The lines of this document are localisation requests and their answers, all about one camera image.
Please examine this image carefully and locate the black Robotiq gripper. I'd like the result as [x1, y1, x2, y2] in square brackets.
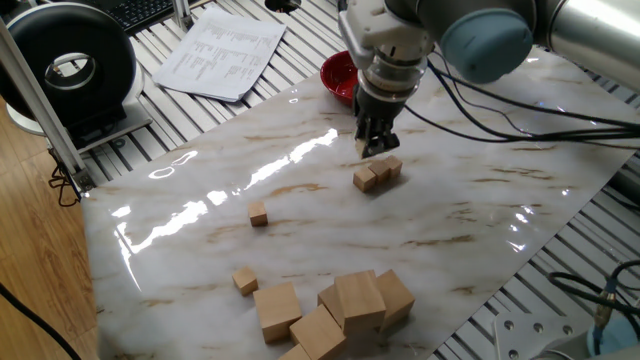
[352, 84, 419, 160]

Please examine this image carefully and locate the large wooden cube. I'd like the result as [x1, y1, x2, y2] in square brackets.
[253, 282, 304, 345]
[277, 343, 314, 360]
[374, 269, 417, 334]
[316, 283, 346, 329]
[289, 303, 348, 360]
[333, 270, 387, 337]

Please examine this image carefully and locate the white printed paper stack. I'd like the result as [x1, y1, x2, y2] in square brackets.
[152, 5, 288, 104]

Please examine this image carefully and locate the red bowl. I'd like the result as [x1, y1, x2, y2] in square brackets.
[319, 49, 360, 108]

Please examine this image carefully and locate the white marble pattern board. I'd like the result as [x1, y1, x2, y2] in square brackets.
[81, 0, 640, 360]

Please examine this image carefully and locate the black keyboard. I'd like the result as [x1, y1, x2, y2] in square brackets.
[89, 0, 201, 35]

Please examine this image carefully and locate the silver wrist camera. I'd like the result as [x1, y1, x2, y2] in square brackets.
[337, 9, 376, 71]

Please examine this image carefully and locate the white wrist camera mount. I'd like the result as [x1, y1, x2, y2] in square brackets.
[338, 0, 435, 62]

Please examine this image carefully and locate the short aluminium post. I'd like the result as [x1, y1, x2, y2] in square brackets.
[171, 0, 196, 32]

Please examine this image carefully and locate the black base cable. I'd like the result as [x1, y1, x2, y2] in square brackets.
[547, 259, 640, 341]

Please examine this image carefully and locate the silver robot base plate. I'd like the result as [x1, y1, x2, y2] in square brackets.
[493, 312, 594, 360]

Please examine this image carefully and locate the gold cable connector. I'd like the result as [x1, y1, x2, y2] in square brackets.
[593, 277, 617, 342]

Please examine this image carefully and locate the black round ring light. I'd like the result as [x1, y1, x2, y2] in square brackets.
[0, 2, 139, 137]

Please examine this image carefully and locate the thin black wire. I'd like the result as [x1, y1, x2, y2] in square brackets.
[47, 163, 82, 209]

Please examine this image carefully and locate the aluminium frame profile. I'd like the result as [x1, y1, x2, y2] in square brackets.
[0, 19, 97, 197]

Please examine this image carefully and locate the black floor cable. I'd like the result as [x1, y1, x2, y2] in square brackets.
[0, 282, 83, 360]

